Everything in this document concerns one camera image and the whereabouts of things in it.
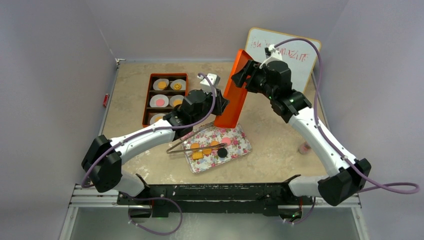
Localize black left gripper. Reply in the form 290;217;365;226
191;89;228;126

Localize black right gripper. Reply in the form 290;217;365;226
231;60;276;101

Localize orange box lid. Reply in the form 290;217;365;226
213;49;252;129

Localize flower shaped yellow cookie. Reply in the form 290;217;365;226
172;82;183;91

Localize orange cookie box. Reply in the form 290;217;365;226
141;73;189;127

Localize pink round cookie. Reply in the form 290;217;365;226
221;137;232;146
155;98;166;107

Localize round orange cookie top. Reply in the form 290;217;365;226
157;81;168;90

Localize round orange cookie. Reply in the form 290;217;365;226
190;142;200;149
157;81;168;90

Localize metal serving tongs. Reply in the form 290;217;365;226
165;121;228;155

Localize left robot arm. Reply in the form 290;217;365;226
81;89;230;205

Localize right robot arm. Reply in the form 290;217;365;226
230;60;371;206

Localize white paper cup middle right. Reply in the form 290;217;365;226
169;95;184;107

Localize white paper cup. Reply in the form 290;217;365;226
170;78;186;91
152;78;169;91
149;113;166;125
169;95;184;107
149;94;169;108

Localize white paper cup back right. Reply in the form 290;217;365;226
170;78;186;91

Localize white paper cup middle left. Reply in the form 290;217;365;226
149;94;169;108

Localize white paper cup back left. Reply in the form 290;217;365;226
152;78;169;91

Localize floral serving tray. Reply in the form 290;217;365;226
181;124;252;174

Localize white paper cup front left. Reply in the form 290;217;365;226
149;113;166;125

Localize square orange biscuit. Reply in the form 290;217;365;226
191;151;204;161

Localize black round cookie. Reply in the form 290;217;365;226
217;147;228;158

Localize white dry-erase board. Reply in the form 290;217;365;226
244;27;318;92

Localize pink eraser cap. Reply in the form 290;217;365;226
298;141;311;155

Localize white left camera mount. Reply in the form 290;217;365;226
197;73;221;93

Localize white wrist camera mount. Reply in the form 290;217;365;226
259;44;283;69

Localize red wall clip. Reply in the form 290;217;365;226
102;93;110;108

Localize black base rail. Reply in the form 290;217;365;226
114;176;312;218

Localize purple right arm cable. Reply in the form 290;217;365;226
274;37;421;195

